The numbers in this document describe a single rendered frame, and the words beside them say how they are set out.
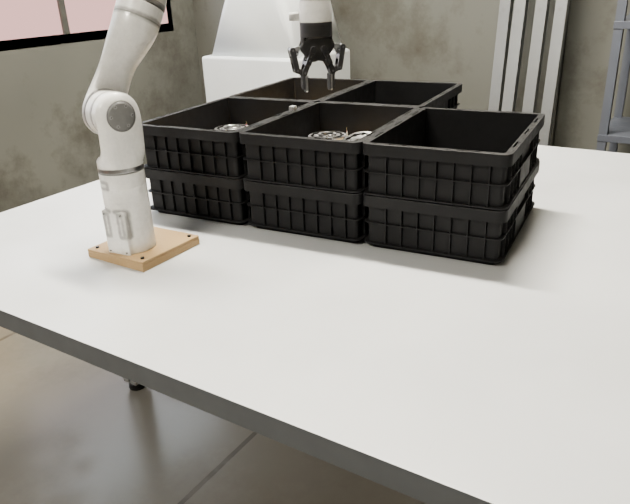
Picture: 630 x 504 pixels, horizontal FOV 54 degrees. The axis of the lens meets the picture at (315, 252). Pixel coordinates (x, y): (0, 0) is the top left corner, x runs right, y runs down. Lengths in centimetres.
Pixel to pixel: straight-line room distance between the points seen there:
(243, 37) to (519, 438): 290
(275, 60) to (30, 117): 136
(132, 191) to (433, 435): 79
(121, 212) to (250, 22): 223
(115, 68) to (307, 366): 73
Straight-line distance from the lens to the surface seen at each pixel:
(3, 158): 367
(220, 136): 145
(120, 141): 130
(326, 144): 131
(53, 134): 382
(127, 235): 134
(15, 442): 215
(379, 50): 378
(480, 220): 124
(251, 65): 342
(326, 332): 104
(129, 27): 133
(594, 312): 116
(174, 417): 206
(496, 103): 321
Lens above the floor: 123
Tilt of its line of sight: 24 degrees down
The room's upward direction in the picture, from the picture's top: 2 degrees counter-clockwise
